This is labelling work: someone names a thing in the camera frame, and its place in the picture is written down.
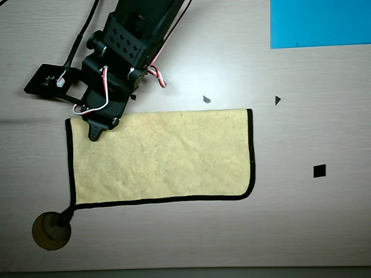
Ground round brown table grommet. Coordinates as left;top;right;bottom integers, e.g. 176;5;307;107
31;211;72;251

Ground blue paper sheet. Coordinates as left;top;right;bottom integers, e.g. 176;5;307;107
270;0;371;49

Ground square black tape mark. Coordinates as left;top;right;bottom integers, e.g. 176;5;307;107
313;164;327;179

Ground yellow towel with black trim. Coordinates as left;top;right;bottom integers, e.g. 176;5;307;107
57;108;256;228

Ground thick black camera cable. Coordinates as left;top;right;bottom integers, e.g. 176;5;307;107
59;0;101;76

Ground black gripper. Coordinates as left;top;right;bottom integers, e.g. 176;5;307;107
79;53;147;142

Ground white red servo cable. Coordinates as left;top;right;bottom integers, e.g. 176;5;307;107
147;0;194;89
72;65;110;116

